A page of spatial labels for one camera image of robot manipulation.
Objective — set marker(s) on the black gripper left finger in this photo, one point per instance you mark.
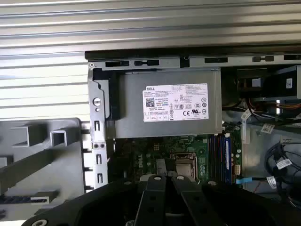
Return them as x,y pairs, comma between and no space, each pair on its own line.
110,202

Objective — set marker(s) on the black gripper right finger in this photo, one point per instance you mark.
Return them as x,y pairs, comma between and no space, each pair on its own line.
223,207

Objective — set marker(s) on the installed blue-label RAM stick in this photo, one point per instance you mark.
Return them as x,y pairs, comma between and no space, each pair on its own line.
228,153

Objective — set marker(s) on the CPU socket with silver CPU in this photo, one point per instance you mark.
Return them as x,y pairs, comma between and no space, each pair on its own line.
184,168

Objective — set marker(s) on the grey plastic parts rack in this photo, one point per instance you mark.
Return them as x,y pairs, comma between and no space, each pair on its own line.
65,169

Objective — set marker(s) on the green Dell motherboard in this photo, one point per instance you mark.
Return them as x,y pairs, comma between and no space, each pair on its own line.
145,150

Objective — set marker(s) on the grey Dell power supply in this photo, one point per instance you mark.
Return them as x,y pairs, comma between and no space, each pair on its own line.
131,106

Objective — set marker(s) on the black optical drive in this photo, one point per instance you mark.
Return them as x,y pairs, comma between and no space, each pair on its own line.
277,80

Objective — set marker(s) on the black open PC case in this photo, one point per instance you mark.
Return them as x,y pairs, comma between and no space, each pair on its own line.
164,62

